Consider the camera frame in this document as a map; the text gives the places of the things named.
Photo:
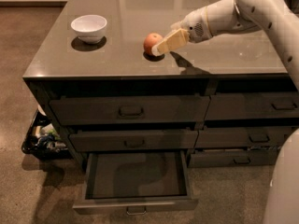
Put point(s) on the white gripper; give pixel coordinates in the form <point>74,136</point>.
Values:
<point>195,26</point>

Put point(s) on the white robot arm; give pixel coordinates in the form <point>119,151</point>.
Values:
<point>281,26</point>

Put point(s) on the grey drawer cabinet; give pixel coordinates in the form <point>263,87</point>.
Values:
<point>117,66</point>

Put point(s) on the middle left grey drawer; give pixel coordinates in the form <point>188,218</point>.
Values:
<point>133,140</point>

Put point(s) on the grey drawer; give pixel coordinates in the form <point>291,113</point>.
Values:
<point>271,136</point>
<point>129,109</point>
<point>230,158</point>
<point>133,140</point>
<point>260,105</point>

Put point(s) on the top right grey drawer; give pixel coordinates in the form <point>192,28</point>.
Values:
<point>260,105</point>

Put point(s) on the top left grey drawer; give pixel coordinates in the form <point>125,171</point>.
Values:
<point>129,109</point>

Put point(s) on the bottom right grey drawer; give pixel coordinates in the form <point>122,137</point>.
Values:
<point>230,158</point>

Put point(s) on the middle right grey drawer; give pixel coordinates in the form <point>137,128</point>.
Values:
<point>271,136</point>

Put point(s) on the open bottom left drawer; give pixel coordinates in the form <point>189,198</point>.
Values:
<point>135,183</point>

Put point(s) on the white ceramic bowl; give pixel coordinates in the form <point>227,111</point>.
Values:
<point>90,29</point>

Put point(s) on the black bin with clutter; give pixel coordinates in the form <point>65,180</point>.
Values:
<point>43,142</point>

